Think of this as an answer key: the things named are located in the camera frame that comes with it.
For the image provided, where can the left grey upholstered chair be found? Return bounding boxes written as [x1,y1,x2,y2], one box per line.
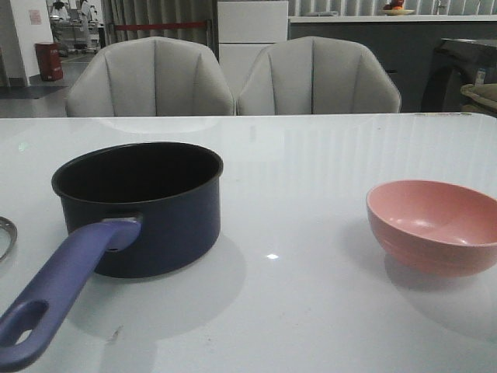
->
[65,37,235,117]

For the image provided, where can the fruit plate on counter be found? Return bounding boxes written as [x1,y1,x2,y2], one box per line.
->
[381,0,415,16]

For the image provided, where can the dark appliance with glass door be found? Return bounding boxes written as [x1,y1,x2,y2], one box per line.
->
[421,38,496,112]

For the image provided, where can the grey kitchen counter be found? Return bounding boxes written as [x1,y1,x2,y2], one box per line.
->
[289,15,496,112]

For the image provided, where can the beige cushion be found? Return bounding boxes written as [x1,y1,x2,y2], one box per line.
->
[461,83,497,117]

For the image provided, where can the right grey upholstered chair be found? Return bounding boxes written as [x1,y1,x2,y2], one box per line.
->
[237,37,401,116]

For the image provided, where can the white refrigerator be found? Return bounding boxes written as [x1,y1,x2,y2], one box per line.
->
[217,1,288,96]

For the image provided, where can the red trash bin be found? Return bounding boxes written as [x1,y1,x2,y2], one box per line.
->
[35,42,63,82]

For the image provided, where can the dark blue saucepan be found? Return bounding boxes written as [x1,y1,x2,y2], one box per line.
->
[1,141,223,372]

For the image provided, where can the red barrier belt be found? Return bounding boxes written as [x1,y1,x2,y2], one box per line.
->
[113,20,209,31]

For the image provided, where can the glass pot lid blue knob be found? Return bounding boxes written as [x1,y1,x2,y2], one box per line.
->
[1,217,18,262]

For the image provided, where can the pink bowl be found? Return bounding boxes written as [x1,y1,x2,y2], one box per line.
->
[366,180,496,277]

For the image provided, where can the grey upholstered chair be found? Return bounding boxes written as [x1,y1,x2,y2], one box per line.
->
[237,37,401,116]
[65,37,235,117]

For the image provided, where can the grey curtain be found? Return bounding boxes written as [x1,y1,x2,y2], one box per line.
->
[102,1,219,56]

